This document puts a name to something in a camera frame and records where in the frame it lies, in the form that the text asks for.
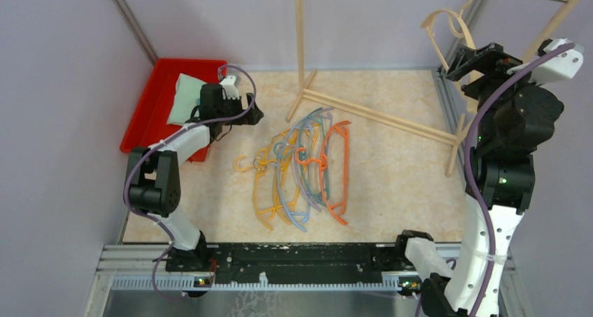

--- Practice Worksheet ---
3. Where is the orange plastic hanger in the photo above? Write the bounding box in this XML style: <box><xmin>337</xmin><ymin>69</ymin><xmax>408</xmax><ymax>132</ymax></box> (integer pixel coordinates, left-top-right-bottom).
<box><xmin>294</xmin><ymin>120</ymin><xmax>351</xmax><ymax>225</ymax></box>

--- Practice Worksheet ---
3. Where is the aluminium frame rail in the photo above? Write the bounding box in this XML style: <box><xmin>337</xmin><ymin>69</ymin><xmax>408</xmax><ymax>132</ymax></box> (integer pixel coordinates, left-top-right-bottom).
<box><xmin>94</xmin><ymin>243</ymin><xmax>516</xmax><ymax>292</ymax></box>

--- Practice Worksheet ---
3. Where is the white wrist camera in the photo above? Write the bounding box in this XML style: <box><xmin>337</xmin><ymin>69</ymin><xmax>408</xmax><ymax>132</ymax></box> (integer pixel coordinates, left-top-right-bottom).
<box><xmin>529</xmin><ymin>38</ymin><xmax>585</xmax><ymax>85</ymax></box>
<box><xmin>220</xmin><ymin>75</ymin><xmax>241</xmax><ymax>100</ymax></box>

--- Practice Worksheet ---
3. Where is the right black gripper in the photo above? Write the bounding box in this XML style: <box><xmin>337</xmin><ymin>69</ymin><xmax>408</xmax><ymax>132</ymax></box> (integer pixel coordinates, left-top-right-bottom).
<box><xmin>445</xmin><ymin>41</ymin><xmax>549</xmax><ymax>143</ymax></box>

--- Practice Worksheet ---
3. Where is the red plastic tray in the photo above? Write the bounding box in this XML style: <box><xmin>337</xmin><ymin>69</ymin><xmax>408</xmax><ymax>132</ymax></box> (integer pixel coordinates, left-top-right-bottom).
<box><xmin>120</xmin><ymin>58</ymin><xmax>227</xmax><ymax>153</ymax></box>

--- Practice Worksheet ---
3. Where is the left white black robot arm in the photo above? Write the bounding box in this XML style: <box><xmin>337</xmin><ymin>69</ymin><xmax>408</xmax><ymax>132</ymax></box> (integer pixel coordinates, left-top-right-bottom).
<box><xmin>123</xmin><ymin>84</ymin><xmax>264</xmax><ymax>272</ymax></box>

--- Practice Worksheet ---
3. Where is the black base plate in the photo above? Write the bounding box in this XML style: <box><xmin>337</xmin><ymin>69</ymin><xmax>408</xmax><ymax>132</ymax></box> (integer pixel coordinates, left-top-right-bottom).
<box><xmin>165</xmin><ymin>243</ymin><xmax>412</xmax><ymax>285</ymax></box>

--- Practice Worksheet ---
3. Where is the teal plastic hanger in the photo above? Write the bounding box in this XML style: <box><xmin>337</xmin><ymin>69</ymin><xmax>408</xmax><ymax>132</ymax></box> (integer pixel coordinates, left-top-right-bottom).
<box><xmin>272</xmin><ymin>108</ymin><xmax>333</xmax><ymax>223</ymax></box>

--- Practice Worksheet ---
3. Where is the wooden clothes rack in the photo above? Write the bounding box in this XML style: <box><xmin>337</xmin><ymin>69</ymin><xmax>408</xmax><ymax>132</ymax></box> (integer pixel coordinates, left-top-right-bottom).
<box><xmin>285</xmin><ymin>0</ymin><xmax>580</xmax><ymax>177</ymax></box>

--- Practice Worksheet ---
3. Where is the light blue plastic hanger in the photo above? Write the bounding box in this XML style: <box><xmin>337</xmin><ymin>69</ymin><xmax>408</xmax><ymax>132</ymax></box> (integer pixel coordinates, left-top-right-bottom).
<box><xmin>271</xmin><ymin>119</ymin><xmax>309</xmax><ymax>232</ymax></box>

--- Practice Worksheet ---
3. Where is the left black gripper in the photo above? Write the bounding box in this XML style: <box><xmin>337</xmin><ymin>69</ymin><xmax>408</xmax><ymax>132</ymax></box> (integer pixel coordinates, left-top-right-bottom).
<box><xmin>217</xmin><ymin>92</ymin><xmax>264</xmax><ymax>125</ymax></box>

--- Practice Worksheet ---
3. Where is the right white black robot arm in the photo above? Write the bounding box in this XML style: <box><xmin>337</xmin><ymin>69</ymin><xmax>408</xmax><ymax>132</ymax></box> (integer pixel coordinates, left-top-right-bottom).
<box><xmin>394</xmin><ymin>39</ymin><xmax>575</xmax><ymax>316</ymax></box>

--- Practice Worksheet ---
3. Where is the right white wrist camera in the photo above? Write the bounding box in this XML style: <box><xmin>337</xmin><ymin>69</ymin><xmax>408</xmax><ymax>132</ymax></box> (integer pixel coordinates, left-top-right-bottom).
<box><xmin>529</xmin><ymin>38</ymin><xmax>585</xmax><ymax>85</ymax></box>

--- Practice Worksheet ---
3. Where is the lilac plastic hanger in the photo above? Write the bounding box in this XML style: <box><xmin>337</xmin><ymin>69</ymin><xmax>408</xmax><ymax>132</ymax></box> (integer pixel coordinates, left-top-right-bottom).
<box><xmin>273</xmin><ymin>108</ymin><xmax>334</xmax><ymax>223</ymax></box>

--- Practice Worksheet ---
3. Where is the light green folded cloth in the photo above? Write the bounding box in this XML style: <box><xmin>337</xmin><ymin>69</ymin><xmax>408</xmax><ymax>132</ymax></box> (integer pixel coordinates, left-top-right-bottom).
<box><xmin>166</xmin><ymin>73</ymin><xmax>206</xmax><ymax>125</ymax></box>

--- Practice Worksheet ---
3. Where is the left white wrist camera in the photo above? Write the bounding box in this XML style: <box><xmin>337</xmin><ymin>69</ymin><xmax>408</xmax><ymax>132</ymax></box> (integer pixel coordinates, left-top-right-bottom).
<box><xmin>220</xmin><ymin>75</ymin><xmax>241</xmax><ymax>100</ymax></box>

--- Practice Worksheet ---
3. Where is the beige plastic hanger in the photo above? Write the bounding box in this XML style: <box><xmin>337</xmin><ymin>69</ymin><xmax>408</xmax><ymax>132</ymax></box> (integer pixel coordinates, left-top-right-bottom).
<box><xmin>420</xmin><ymin>0</ymin><xmax>481</xmax><ymax>114</ymax></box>

